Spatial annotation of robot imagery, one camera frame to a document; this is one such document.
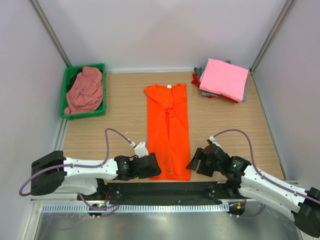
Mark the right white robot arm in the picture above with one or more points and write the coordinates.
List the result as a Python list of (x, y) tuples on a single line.
[(300, 205)]

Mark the green plastic bin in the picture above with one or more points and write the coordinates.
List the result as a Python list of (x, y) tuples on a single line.
[(68, 74)]

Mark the aluminium frame rail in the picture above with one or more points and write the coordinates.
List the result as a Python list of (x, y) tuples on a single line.
[(292, 182)]

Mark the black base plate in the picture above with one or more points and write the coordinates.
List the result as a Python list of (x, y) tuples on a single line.
[(135, 193)]

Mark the folded pink t shirt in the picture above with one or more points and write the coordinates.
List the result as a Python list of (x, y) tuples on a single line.
[(222, 80)]

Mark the white slotted cable duct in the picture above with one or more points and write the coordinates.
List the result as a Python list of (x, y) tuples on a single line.
[(82, 208)]

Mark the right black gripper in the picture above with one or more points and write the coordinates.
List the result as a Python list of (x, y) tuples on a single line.
[(199, 155)]

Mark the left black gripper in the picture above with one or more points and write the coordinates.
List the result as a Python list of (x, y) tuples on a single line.
[(153, 172)]

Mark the orange t shirt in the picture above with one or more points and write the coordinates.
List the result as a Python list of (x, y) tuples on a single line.
[(168, 130)]

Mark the crumpled dusty pink shirt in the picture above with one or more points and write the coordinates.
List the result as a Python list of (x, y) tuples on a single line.
[(85, 91)]

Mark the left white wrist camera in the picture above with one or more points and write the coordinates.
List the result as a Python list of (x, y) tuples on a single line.
[(140, 149)]

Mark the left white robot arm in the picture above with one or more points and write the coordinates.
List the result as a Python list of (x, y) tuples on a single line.
[(56, 173)]

